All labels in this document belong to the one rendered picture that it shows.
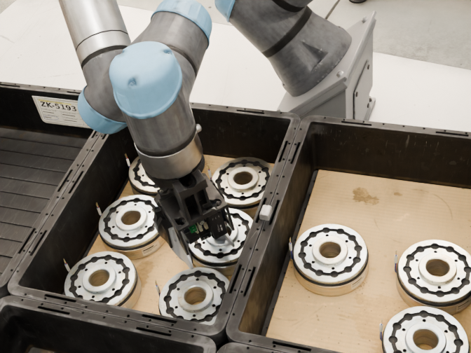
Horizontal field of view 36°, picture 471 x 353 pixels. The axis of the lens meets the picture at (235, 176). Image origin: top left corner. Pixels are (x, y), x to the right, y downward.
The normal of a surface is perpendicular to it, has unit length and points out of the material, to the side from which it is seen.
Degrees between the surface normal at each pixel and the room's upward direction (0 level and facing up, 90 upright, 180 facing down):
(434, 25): 0
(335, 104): 90
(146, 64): 3
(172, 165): 91
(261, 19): 87
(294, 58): 64
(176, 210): 3
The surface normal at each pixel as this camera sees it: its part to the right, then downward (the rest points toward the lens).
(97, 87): -0.68, 0.02
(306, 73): -0.35, 0.33
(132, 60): -0.18, -0.67
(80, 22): -0.37, -0.09
